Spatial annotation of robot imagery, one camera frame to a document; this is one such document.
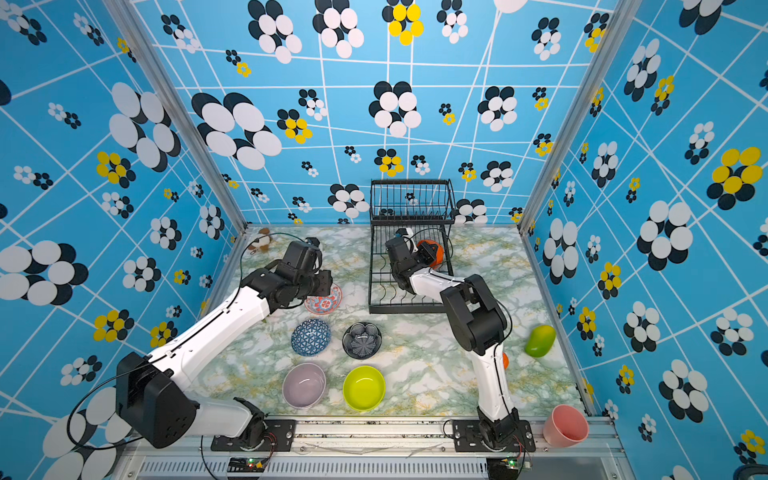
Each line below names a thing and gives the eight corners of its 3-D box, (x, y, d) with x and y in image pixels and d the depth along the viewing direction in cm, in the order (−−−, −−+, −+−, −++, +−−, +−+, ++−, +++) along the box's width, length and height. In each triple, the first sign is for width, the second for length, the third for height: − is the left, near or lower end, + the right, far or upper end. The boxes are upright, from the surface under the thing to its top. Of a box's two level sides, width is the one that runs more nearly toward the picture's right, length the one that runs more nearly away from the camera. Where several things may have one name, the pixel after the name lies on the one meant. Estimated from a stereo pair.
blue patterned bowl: (292, 356, 89) (287, 350, 85) (298, 325, 95) (295, 318, 91) (328, 356, 89) (326, 350, 85) (333, 325, 95) (330, 318, 91)
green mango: (522, 352, 89) (527, 347, 85) (529, 325, 94) (534, 319, 91) (545, 363, 87) (551, 358, 83) (551, 334, 92) (557, 328, 89)
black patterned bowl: (342, 361, 88) (340, 354, 84) (346, 329, 94) (344, 322, 90) (381, 361, 88) (381, 354, 84) (382, 329, 94) (382, 322, 90)
